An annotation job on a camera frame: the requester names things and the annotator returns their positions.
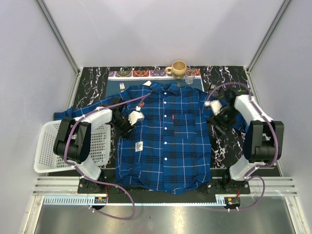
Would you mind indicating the small clear glass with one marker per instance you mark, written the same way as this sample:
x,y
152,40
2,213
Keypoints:
x,y
190,76

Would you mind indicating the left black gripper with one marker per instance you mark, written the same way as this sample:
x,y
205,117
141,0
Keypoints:
x,y
124,132

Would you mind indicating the tan ceramic mug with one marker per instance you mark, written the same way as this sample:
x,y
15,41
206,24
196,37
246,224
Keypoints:
x,y
177,70

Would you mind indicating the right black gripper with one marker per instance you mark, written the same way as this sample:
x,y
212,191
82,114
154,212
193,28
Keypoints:
x,y
215,120

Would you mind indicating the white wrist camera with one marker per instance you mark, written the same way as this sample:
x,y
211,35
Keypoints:
x,y
135,116
215,106

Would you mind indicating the silver fork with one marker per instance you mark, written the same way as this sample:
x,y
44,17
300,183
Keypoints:
x,y
122,86

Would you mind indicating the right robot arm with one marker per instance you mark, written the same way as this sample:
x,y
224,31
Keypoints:
x,y
262,145

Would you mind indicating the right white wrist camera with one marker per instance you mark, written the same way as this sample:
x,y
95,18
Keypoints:
x,y
215,106

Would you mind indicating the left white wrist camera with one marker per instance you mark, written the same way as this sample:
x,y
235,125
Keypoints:
x,y
135,116

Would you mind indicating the blue plaid shirt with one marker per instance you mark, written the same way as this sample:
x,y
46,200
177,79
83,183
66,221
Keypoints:
x,y
170,150

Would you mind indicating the blue patterned placemat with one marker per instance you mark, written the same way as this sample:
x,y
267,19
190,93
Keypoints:
x,y
137,76

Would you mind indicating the white plastic basket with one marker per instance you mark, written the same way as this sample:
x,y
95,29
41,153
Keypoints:
x,y
48,162

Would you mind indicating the white square plate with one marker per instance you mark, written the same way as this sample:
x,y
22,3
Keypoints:
x,y
148,83

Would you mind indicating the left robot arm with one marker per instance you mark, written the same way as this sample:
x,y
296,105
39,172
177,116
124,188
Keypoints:
x,y
73,140

